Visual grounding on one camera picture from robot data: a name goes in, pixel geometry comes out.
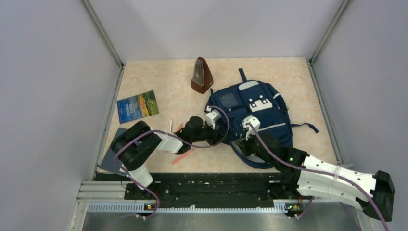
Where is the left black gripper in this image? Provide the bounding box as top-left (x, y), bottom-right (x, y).
top-left (191, 120), bottom-right (227, 146)

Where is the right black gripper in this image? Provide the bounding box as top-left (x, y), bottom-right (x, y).
top-left (235, 128), bottom-right (276, 166)

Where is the navy blue backpack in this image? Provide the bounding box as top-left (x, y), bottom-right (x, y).
top-left (204, 68), bottom-right (319, 169)

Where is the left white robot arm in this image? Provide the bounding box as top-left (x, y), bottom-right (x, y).
top-left (108, 116), bottom-right (228, 199)

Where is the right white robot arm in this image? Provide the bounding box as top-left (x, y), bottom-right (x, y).
top-left (231, 133), bottom-right (395, 222)

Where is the lower orange pen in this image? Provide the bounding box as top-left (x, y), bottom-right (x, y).
top-left (171, 149), bottom-right (195, 165)

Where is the brown wooden metronome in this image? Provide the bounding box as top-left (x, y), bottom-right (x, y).
top-left (191, 57), bottom-right (214, 94)

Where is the blue Animal Farm book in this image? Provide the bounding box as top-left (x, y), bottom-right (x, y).
top-left (116, 90), bottom-right (159, 124)

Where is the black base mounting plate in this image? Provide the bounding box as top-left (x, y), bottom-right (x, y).
top-left (124, 173), bottom-right (303, 209)

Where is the dark blue notebook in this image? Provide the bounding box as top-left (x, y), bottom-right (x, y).
top-left (98, 143), bottom-right (126, 176)

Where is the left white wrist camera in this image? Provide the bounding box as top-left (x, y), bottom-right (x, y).
top-left (205, 106), bottom-right (221, 129)

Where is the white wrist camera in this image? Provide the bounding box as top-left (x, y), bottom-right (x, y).
top-left (205, 106), bottom-right (221, 129)
top-left (241, 115), bottom-right (261, 140)

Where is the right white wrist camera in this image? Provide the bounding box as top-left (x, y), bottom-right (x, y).
top-left (241, 115), bottom-right (261, 140)

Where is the aluminium frame rail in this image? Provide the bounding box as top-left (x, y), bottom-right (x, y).
top-left (68, 180), bottom-right (377, 231)

